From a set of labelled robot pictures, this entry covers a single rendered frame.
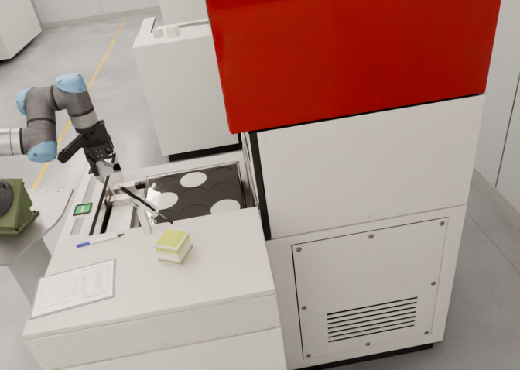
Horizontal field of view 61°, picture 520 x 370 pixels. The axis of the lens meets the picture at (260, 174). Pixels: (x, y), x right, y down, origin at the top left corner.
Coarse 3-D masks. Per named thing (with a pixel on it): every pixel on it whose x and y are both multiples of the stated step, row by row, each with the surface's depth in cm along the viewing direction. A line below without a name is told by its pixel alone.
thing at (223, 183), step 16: (160, 176) 170; (176, 176) 169; (208, 176) 166; (224, 176) 165; (160, 192) 161; (176, 192) 160; (192, 192) 159; (208, 192) 158; (224, 192) 156; (240, 192) 155; (176, 208) 152; (192, 208) 151; (208, 208) 149; (240, 208) 147
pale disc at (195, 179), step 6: (186, 174) 169; (192, 174) 169; (198, 174) 168; (204, 174) 168; (180, 180) 166; (186, 180) 166; (192, 180) 165; (198, 180) 165; (204, 180) 164; (186, 186) 163; (192, 186) 162
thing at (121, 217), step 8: (136, 192) 168; (112, 208) 160; (120, 208) 159; (128, 208) 158; (112, 216) 156; (120, 216) 155; (128, 216) 154; (112, 224) 151; (120, 224) 151; (128, 224) 150
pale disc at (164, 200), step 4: (156, 196) 159; (160, 196) 159; (164, 196) 159; (168, 196) 159; (172, 196) 158; (176, 196) 158; (152, 200) 157; (156, 200) 157; (160, 200) 157; (164, 200) 156; (168, 200) 156; (172, 200) 156; (176, 200) 155; (156, 204) 155; (160, 204) 155; (164, 204) 154; (168, 204) 154; (172, 204) 154; (160, 208) 153; (164, 208) 152
